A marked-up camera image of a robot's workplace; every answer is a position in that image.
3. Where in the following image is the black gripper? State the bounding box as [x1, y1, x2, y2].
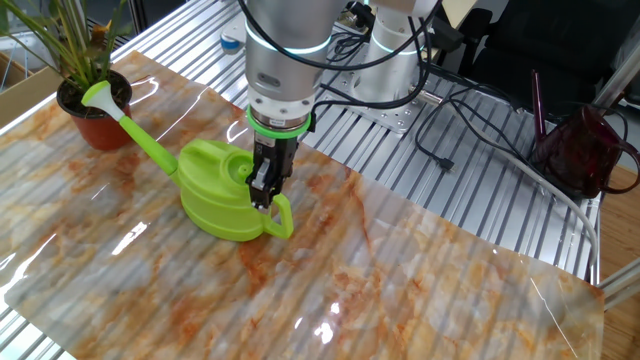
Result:
[248, 133, 301, 211]

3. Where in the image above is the green plastic watering can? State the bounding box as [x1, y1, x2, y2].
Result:
[81, 79, 295, 243]

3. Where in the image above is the green plant in terracotta pot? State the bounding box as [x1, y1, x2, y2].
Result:
[0, 0, 135, 152]

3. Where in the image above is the orange marble pattern mat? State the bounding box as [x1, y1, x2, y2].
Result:
[0, 49, 606, 360]

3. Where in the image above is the brown cardboard box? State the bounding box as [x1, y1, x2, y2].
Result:
[0, 52, 64, 129]

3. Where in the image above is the dark red transparent watering can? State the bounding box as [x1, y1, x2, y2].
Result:
[529, 69, 640, 200]

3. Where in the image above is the black office chair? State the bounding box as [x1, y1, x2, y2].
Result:
[429, 0, 640, 121]

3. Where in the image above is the green wrist adapter ring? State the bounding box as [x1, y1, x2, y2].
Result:
[245, 105, 313, 141]

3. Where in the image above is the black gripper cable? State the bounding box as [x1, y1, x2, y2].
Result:
[237, 0, 444, 134]

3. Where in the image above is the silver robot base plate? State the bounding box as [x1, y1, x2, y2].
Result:
[319, 47, 444, 135]

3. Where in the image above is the black usb cable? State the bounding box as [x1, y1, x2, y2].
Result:
[414, 84, 526, 174]

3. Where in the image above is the grey cable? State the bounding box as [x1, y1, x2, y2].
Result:
[449, 112, 601, 281]

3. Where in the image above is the aluminium frame post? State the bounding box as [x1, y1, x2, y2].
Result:
[597, 257, 640, 311]
[593, 39, 640, 109]

